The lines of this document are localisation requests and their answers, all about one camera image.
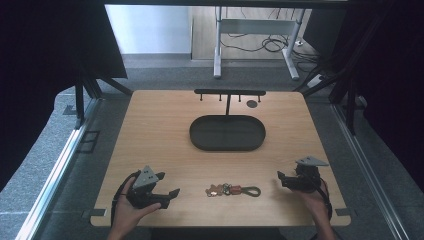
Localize white power strip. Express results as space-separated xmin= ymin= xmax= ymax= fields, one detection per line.
xmin=306 ymin=74 xmax=325 ymax=89

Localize aluminium frame rail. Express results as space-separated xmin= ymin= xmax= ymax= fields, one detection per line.
xmin=330 ymin=103 xmax=401 ymax=240
xmin=14 ymin=98 xmax=102 ymax=240

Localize keychain with olive loop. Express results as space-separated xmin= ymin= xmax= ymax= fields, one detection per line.
xmin=205 ymin=182 xmax=262 ymax=199

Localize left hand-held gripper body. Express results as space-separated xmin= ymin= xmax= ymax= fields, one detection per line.
xmin=126 ymin=165 xmax=162 ymax=210

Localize person's left hand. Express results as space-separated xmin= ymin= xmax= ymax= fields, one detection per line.
xmin=110 ymin=178 xmax=162 ymax=232

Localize black key hook stand tray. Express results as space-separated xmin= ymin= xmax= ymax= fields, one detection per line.
xmin=188 ymin=88 xmax=267 ymax=152

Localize black overhead frame bar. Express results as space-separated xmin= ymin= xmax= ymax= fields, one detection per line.
xmin=103 ymin=0 xmax=349 ymax=10

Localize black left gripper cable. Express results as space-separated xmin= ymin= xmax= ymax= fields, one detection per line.
xmin=110 ymin=170 xmax=142 ymax=228

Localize white desk frame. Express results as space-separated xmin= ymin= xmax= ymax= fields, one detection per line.
xmin=213 ymin=6 xmax=306 ymax=81

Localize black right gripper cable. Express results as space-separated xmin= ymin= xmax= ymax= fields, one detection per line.
xmin=315 ymin=178 xmax=334 ymax=222

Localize black floor cables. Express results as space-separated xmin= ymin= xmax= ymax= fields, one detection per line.
xmin=219 ymin=31 xmax=322 ymax=73

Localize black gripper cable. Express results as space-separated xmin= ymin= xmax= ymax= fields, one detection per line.
xmin=110 ymin=170 xmax=142 ymax=228
xmin=315 ymin=178 xmax=334 ymax=222

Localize black curtain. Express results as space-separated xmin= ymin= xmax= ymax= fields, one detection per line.
xmin=0 ymin=0 xmax=128 ymax=193
xmin=333 ymin=0 xmax=424 ymax=194

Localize black metal stand legs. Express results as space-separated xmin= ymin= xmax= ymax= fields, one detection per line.
xmin=292 ymin=59 xmax=368 ymax=136
xmin=74 ymin=74 xmax=134 ymax=130

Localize person's right hand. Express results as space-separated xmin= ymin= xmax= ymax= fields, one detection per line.
xmin=293 ymin=181 xmax=333 ymax=223

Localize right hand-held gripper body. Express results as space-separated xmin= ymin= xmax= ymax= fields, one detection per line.
xmin=288 ymin=155 xmax=330 ymax=194

